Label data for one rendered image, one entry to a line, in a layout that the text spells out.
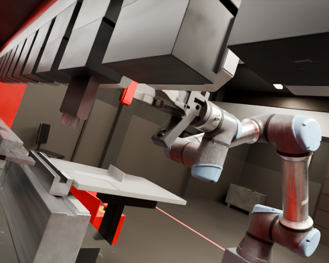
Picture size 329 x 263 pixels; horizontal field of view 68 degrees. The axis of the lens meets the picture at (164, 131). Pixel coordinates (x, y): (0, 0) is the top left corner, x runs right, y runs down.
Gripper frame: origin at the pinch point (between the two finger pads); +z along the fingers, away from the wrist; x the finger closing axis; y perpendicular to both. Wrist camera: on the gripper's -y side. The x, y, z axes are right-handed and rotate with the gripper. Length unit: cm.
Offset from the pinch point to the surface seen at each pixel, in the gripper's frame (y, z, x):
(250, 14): 0.8, 11.3, 32.1
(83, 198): -38, -23, -49
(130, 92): -1.0, 0.2, 0.8
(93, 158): -73, -206, -419
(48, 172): -19.2, 8.7, -1.1
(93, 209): -39, -25, -41
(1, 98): -13, -3, -220
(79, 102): -6.2, 8.2, -0.5
